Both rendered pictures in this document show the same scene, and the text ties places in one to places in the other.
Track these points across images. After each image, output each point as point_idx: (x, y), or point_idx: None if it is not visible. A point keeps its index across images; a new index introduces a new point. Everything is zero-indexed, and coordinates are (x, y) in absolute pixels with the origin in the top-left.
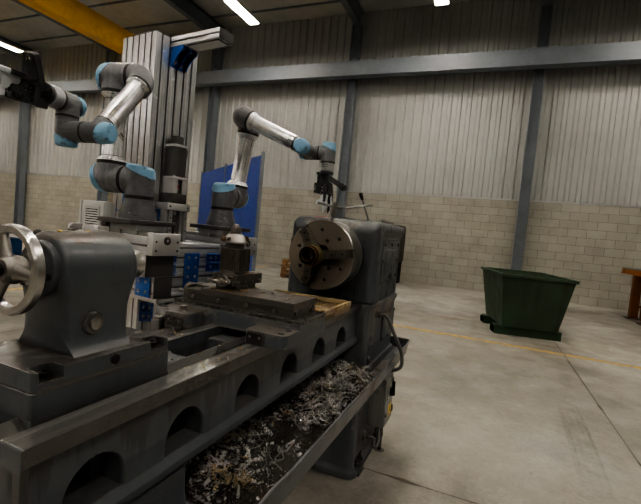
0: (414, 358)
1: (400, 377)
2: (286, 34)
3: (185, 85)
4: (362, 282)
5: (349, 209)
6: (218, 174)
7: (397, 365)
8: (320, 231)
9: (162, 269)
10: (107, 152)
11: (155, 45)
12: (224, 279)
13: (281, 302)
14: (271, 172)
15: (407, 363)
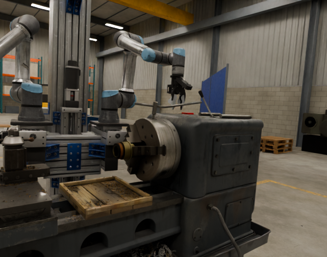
0: None
1: (304, 253)
2: None
3: (81, 24)
4: (184, 176)
5: (313, 99)
6: (208, 81)
7: (308, 239)
8: (141, 128)
9: (34, 156)
10: (16, 77)
11: (53, 0)
12: None
13: None
14: (253, 77)
15: (321, 239)
